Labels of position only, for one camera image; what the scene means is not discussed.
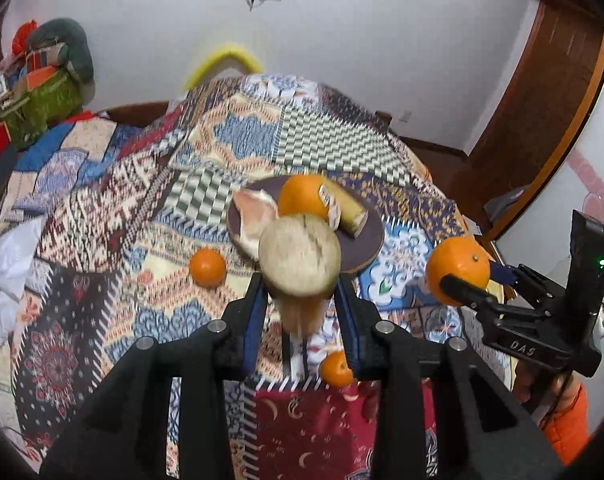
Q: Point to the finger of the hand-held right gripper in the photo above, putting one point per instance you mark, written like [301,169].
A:
[527,280]
[464,289]

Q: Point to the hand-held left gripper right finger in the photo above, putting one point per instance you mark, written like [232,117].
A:
[347,320]

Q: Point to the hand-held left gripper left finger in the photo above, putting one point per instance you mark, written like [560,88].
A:
[256,310]

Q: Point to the large plain orange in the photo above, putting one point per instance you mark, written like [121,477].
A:
[454,272]

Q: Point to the purple round plate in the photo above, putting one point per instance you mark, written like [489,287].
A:
[362,245]

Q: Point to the large pink pomelo piece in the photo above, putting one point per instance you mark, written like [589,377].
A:
[252,217]

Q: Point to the yellow banana piece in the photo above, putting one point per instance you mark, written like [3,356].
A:
[349,210]

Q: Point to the large orange with sticker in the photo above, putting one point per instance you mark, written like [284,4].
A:
[302,197]

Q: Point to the person's right forearm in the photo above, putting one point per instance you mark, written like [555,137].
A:
[564,425]

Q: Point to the person's right hand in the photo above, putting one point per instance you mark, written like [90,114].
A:
[534,387]

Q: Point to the small orange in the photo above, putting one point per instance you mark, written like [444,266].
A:
[207,267]
[336,370]

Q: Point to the white heart-print wardrobe door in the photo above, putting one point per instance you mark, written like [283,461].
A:
[572,160]

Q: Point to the patchwork printed blanket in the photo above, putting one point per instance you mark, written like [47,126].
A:
[131,260]

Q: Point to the brown wooden door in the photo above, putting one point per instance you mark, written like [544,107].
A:
[537,125]

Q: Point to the blue patchwork quilt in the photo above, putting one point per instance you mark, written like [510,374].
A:
[56,160]

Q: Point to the white crumpled sheet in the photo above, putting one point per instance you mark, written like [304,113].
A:
[6,280]

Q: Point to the green fabric bag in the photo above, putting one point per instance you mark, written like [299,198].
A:
[36,105]

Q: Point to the grey neck pillow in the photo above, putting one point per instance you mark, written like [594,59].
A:
[71,45]

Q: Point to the red plastic bag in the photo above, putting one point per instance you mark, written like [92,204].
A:
[22,35]

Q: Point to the white wall outlet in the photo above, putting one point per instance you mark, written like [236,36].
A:
[405,116]

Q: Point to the wooden bed post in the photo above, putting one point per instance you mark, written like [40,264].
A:
[384,119]

